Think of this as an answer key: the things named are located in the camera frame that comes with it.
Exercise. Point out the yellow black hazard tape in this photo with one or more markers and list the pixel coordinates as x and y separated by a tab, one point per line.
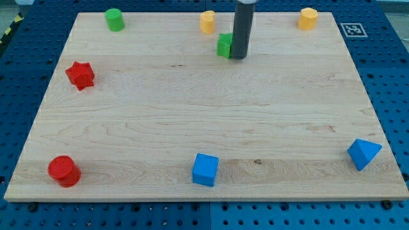
12	29

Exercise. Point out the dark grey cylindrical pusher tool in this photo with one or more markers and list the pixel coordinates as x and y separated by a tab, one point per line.
242	25

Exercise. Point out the white fiducial marker tag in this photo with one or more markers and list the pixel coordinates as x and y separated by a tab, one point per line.
353	30

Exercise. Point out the green cylinder block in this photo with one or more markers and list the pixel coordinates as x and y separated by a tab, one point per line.
114	19

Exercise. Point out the red cylinder block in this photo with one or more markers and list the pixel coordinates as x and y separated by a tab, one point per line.
64	171

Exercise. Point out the green star block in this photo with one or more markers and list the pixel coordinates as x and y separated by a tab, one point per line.
224	45

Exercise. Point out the yellow hexagon block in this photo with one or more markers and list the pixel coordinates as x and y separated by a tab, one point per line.
307	19

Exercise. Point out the blue cube block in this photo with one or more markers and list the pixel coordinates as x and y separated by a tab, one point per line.
205	169

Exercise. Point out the light wooden board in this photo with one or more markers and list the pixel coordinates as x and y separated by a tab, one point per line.
280	121

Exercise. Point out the yellow heart block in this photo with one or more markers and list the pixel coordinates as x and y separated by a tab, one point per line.
207	22

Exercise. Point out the blue triangle block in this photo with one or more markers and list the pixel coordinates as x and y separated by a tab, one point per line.
362	152

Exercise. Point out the red star block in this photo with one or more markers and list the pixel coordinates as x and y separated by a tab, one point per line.
80	75

